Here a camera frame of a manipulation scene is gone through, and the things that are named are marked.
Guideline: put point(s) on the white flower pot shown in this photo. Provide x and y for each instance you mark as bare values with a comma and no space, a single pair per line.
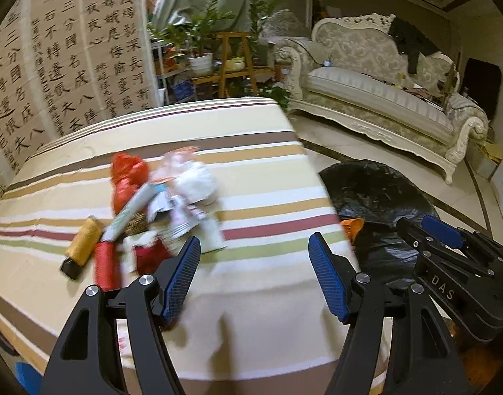
200,63

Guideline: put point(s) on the black garment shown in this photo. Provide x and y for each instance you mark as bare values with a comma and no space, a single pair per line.
407,41

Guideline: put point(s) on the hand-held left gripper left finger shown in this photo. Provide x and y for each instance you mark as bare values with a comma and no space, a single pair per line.
181,284

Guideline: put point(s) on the small leafy floor plant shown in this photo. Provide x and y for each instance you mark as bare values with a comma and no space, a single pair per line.
278,94

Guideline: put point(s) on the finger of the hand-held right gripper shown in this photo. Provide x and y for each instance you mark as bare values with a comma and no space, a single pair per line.
412,232
440,228

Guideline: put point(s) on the tall green plant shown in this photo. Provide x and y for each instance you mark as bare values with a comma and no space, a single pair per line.
255,8

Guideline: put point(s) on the red plastic bag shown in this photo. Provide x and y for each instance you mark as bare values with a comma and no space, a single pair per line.
128,177

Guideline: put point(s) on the orange snack wrapper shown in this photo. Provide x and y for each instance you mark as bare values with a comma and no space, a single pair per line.
352,226

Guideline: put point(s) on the black trash bag bin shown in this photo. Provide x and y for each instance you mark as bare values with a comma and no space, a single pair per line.
370,189

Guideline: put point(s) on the wooden stool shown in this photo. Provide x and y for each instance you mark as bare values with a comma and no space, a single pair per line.
235,45

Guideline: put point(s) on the white tissue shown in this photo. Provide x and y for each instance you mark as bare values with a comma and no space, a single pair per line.
195,185

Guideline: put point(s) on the blue object under table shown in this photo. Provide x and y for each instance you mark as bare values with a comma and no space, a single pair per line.
27,376

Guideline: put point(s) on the yellow bottle with black cap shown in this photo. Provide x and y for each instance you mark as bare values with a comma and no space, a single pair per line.
84,240

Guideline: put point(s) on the blue box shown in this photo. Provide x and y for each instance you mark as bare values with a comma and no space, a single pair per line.
181,88

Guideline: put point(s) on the calligraphy folding screen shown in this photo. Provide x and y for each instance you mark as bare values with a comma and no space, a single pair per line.
70,49

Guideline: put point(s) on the yellow papers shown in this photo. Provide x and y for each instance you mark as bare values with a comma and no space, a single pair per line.
492,150

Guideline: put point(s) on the grey patterned armchair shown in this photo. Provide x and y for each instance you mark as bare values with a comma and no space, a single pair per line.
284,24

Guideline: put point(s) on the white metal shelf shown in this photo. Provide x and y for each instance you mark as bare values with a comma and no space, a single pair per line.
167,70

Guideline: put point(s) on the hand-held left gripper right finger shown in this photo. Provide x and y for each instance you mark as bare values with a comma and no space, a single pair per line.
325,271

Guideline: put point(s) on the green potted plant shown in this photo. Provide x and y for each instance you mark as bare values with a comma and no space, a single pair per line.
202,24

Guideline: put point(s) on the white tube with blue cap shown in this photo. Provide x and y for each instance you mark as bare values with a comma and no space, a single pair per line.
132,210

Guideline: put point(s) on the yellow-green small pot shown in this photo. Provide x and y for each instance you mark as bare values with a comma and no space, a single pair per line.
235,63

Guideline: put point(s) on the clear plastic wrapper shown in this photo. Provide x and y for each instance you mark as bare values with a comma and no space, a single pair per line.
175,162

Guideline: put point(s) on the clutter of papers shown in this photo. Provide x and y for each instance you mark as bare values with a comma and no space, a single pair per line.
424,90

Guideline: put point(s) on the ornate cream sofa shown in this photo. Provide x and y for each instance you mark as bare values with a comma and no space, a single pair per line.
379,94

